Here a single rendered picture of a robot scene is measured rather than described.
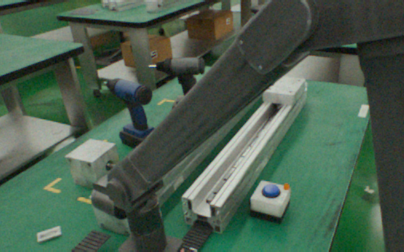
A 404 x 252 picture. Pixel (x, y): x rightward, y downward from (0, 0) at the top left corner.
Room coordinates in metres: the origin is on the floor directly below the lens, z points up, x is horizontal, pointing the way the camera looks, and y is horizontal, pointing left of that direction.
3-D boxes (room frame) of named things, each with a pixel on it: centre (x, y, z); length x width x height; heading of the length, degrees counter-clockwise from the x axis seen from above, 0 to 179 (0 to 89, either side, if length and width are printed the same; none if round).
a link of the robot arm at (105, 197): (0.48, 0.21, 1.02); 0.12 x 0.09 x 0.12; 59
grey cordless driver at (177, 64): (1.26, 0.24, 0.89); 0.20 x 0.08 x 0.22; 88
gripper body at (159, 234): (0.46, 0.17, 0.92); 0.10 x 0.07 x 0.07; 67
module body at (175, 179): (1.07, 0.12, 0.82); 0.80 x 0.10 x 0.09; 157
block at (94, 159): (0.84, 0.41, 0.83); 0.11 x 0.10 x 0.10; 69
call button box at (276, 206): (0.69, -0.06, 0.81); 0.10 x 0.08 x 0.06; 67
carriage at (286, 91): (1.23, -0.15, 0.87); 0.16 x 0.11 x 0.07; 157
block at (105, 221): (0.66, 0.28, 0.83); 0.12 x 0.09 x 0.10; 67
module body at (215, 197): (1.00, -0.06, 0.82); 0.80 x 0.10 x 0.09; 157
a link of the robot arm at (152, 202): (0.46, 0.18, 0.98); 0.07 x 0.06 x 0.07; 59
